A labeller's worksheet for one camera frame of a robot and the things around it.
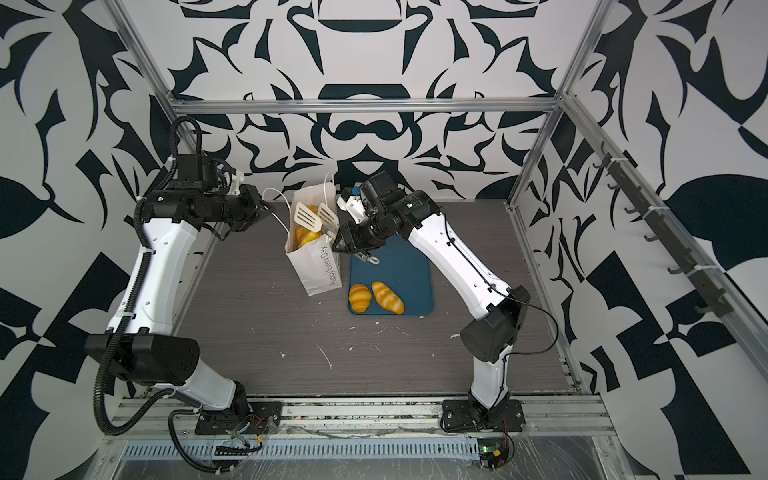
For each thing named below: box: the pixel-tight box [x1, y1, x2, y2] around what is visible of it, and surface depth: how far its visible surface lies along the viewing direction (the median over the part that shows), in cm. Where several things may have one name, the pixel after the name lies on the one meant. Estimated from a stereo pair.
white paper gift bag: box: [285, 182, 343, 297], surface depth 82 cm
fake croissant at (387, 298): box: [371, 281, 405, 315], surface depth 93 cm
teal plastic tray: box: [348, 234, 433, 316], surface depth 96 cm
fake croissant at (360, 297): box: [349, 283, 372, 313], surface depth 93 cm
